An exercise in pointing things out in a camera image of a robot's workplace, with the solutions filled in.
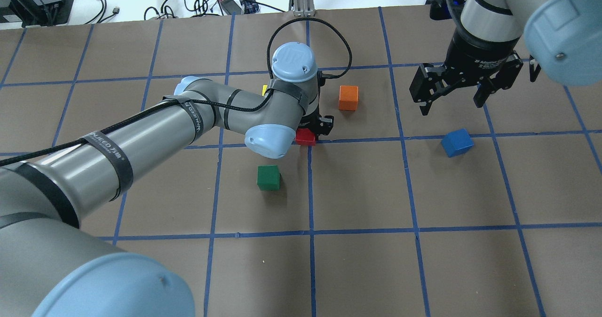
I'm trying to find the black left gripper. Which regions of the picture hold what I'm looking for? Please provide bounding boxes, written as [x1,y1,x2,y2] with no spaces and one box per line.
[297,72,334,136]

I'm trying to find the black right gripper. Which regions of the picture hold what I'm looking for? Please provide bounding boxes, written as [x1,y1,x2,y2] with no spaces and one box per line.
[409,29,524,116]

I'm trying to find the red wooden block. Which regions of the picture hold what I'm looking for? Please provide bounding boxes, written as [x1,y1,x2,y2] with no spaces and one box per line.
[294,128,317,146]

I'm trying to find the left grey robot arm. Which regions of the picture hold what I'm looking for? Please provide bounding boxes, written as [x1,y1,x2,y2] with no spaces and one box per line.
[0,42,333,317]

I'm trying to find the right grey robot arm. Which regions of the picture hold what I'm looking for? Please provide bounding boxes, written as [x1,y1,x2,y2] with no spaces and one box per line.
[409,0,602,116]

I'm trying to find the orange wooden block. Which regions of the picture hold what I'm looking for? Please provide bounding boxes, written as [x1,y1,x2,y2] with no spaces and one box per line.
[338,85,359,111]

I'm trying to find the blue wooden block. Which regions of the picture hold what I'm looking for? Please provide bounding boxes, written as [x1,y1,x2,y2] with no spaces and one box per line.
[441,128,475,158]

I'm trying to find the green wooden block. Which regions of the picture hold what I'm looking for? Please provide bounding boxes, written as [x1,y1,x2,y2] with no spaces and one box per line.
[257,165,280,191]

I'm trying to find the black power adapter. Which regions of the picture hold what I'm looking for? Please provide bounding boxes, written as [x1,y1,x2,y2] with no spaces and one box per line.
[218,0,243,15]

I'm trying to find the black device on desk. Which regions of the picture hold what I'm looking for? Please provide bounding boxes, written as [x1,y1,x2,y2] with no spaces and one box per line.
[0,0,74,28]

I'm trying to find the black tangled desk cables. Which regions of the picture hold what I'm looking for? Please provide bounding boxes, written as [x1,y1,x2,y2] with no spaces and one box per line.
[143,0,287,21]

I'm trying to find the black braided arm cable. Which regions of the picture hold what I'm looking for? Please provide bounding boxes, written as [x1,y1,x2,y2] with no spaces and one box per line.
[0,17,353,168]

